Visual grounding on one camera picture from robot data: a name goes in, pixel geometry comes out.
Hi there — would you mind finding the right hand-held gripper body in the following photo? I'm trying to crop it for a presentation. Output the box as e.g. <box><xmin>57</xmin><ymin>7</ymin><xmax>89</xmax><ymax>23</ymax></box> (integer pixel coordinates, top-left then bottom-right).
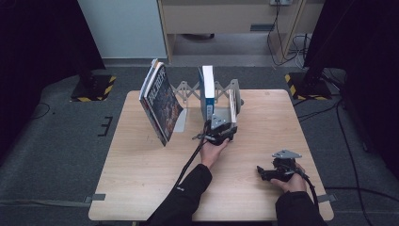
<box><xmin>271</xmin><ymin>149</ymin><xmax>303</xmax><ymax>183</ymax></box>

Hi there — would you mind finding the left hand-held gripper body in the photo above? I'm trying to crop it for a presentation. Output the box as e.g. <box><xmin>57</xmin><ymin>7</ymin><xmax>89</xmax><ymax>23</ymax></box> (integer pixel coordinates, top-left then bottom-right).
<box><xmin>205</xmin><ymin>113</ymin><xmax>238</xmax><ymax>146</ymax></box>

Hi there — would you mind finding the thick blue book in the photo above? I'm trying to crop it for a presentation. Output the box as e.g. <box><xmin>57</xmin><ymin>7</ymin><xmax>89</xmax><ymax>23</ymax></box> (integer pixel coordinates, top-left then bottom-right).
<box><xmin>197</xmin><ymin>65</ymin><xmax>217</xmax><ymax>122</ymax></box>

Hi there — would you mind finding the white expandable book rack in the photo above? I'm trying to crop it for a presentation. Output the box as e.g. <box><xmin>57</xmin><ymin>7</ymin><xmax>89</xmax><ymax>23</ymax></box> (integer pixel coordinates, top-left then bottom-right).
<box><xmin>170</xmin><ymin>78</ymin><xmax>245</xmax><ymax>133</ymax></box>

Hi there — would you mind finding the dark blue fantasy magazine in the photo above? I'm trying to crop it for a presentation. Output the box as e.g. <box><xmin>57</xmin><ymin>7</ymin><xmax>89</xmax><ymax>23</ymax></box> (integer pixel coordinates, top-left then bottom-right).
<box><xmin>139</xmin><ymin>61</ymin><xmax>184</xmax><ymax>148</ymax></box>

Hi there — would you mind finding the grey portrait magazine red band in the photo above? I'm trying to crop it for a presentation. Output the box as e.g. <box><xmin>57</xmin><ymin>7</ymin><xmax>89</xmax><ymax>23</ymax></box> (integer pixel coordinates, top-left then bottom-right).
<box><xmin>138</xmin><ymin>58</ymin><xmax>160</xmax><ymax>102</ymax></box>

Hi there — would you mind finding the person's right hand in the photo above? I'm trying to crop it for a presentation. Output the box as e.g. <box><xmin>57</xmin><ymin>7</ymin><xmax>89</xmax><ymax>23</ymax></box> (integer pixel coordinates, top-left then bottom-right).
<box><xmin>270</xmin><ymin>163</ymin><xmax>308</xmax><ymax>194</ymax></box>

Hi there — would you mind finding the person's left hand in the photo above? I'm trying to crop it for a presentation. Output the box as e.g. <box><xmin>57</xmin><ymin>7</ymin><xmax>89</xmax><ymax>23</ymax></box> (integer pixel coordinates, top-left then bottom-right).
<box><xmin>199</xmin><ymin>138</ymin><xmax>231</xmax><ymax>170</ymax></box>

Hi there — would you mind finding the grey tape strip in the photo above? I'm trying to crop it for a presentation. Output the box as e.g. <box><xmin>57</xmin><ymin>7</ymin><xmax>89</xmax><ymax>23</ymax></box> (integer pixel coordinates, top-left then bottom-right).
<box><xmin>316</xmin><ymin>193</ymin><xmax>338</xmax><ymax>203</ymax></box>
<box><xmin>83</xmin><ymin>193</ymin><xmax>107</xmax><ymax>204</ymax></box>

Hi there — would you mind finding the striped black stand base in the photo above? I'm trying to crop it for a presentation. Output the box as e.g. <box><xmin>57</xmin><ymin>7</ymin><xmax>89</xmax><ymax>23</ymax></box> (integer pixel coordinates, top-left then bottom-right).
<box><xmin>284</xmin><ymin>72</ymin><xmax>333</xmax><ymax>102</ymax></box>
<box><xmin>70</xmin><ymin>74</ymin><xmax>118</xmax><ymax>103</ymax></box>

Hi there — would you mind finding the light wooden desk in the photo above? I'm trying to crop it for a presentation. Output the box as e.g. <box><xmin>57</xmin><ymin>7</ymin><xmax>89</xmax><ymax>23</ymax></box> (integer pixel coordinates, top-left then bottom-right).
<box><xmin>156</xmin><ymin>0</ymin><xmax>326</xmax><ymax>65</ymax></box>

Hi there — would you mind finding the dark curtain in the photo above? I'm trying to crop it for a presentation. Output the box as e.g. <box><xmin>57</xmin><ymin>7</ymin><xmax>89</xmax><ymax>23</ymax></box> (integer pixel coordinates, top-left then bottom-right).
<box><xmin>0</xmin><ymin>0</ymin><xmax>106</xmax><ymax>164</ymax></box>
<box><xmin>303</xmin><ymin>0</ymin><xmax>399</xmax><ymax>172</ymax></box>

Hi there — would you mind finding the white cabinet panel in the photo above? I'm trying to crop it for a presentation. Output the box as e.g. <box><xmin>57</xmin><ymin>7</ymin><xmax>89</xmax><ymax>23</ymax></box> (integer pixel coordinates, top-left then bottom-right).
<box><xmin>77</xmin><ymin>0</ymin><xmax>168</xmax><ymax>59</ymax></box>

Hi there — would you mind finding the right hand-held gripper black cable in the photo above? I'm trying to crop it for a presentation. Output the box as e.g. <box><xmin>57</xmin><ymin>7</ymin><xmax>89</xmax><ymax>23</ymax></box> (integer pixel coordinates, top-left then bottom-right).
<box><xmin>295</xmin><ymin>168</ymin><xmax>320</xmax><ymax>215</ymax></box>

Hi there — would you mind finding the hand-held gripper black cable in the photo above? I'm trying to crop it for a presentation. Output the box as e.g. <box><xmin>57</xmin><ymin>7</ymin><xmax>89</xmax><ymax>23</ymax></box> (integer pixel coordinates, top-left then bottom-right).
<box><xmin>295</xmin><ymin>168</ymin><xmax>320</xmax><ymax>215</ymax></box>
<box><xmin>173</xmin><ymin>121</ymin><xmax>212</xmax><ymax>189</ymax></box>

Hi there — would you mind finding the left hand-held gripper black cable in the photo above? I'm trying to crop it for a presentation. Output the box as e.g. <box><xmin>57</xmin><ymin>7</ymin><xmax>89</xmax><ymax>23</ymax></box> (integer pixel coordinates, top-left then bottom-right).
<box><xmin>173</xmin><ymin>121</ymin><xmax>212</xmax><ymax>189</ymax></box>

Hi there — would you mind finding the black cable pair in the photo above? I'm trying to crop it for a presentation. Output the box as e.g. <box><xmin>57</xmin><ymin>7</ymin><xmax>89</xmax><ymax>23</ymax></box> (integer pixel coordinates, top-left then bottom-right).
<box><xmin>295</xmin><ymin>97</ymin><xmax>343</xmax><ymax>124</ymax></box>

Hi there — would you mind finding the black curved floor cable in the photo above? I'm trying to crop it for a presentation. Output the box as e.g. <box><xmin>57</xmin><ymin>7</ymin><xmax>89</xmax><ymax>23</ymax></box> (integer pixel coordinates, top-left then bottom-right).
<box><xmin>335</xmin><ymin>100</ymin><xmax>366</xmax><ymax>226</ymax></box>

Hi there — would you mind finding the black hanging cable bundle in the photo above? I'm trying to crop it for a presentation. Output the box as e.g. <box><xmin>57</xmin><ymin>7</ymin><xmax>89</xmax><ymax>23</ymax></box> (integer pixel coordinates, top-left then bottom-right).
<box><xmin>266</xmin><ymin>3</ymin><xmax>307</xmax><ymax>68</ymax></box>

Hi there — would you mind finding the white cable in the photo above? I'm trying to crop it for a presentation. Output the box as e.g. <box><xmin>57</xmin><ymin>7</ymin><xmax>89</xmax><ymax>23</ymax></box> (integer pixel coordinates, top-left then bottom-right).
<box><xmin>291</xmin><ymin>34</ymin><xmax>308</xmax><ymax>70</ymax></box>

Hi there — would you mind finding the thin black looped cable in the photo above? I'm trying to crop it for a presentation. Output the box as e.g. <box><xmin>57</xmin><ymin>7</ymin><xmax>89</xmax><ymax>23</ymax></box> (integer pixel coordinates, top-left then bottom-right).
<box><xmin>30</xmin><ymin>102</ymin><xmax>52</xmax><ymax>121</ymax></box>

